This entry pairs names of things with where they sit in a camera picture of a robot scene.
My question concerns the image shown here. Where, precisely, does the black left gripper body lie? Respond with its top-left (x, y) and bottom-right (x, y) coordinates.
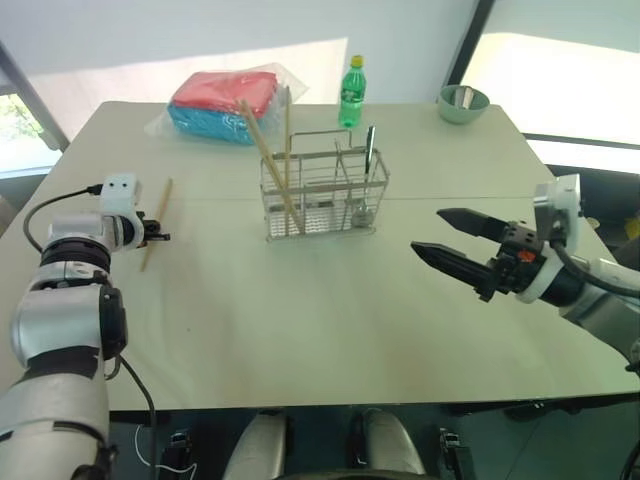
top-left (133, 209), bottom-right (161, 248)

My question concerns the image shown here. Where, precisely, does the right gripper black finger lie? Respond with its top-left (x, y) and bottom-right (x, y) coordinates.
top-left (435, 206), bottom-right (507, 242)
top-left (409, 240), bottom-right (497, 295)

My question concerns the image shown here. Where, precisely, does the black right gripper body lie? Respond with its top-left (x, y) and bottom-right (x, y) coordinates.
top-left (476, 218), bottom-right (547, 304)

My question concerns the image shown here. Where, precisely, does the wooden chopstick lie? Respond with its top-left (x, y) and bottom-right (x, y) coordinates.
top-left (139, 177), bottom-right (174, 273)
top-left (282, 85), bottom-right (293, 194)
top-left (240, 98), bottom-right (306, 235)
top-left (236, 99), bottom-right (292, 211)

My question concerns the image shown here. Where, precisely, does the metal spoon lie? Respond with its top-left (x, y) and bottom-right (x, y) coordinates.
top-left (350, 125), bottom-right (377, 227)

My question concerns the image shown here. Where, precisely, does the pale green bowl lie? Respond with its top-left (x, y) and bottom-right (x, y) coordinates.
top-left (437, 83), bottom-right (491, 124)

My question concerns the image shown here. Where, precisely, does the blue folded cloth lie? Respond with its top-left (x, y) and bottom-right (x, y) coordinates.
top-left (166, 101), bottom-right (275, 147)

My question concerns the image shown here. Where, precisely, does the small shiny metal object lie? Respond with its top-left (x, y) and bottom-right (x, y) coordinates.
top-left (451, 86), bottom-right (477, 110)

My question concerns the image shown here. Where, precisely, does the red folded cloth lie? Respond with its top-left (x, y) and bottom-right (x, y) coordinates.
top-left (171, 71), bottom-right (279, 120)

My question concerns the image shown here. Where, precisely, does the green plastic bottle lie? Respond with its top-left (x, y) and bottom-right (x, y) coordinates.
top-left (337, 54), bottom-right (367, 129)

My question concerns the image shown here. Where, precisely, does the silver rounded robot leg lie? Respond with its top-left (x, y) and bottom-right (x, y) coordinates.
top-left (222, 412), bottom-right (297, 479)
top-left (348, 407), bottom-right (427, 477)

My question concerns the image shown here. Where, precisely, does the clear plastic bag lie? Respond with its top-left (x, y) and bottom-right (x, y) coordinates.
top-left (144, 61), bottom-right (311, 148)

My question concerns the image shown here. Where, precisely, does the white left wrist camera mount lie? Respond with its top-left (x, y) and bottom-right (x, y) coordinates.
top-left (98, 173), bottom-right (147, 250)

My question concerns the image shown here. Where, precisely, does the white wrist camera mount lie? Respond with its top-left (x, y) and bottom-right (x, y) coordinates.
top-left (514, 173), bottom-right (584, 305)
top-left (98, 173), bottom-right (147, 250)

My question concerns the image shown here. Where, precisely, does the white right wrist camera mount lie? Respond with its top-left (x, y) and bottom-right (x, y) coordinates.
top-left (514, 173), bottom-right (584, 305)

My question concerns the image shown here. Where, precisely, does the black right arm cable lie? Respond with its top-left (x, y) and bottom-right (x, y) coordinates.
top-left (549, 227), bottom-right (640, 296)

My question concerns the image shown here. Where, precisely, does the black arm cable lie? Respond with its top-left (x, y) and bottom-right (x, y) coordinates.
top-left (22, 184), bottom-right (104, 254)
top-left (549, 227), bottom-right (640, 296)

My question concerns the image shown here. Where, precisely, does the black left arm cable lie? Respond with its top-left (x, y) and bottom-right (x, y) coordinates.
top-left (22, 184), bottom-right (104, 254)

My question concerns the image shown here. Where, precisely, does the metal wire basket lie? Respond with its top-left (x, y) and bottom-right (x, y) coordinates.
top-left (259, 126), bottom-right (392, 245)

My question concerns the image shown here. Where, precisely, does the black table leg bracket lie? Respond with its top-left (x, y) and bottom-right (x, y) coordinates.
top-left (437, 426), bottom-right (475, 479)
top-left (167, 430), bottom-right (195, 479)

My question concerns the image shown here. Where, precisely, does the thin white wire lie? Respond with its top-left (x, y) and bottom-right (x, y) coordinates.
top-left (133, 423), bottom-right (197, 475)

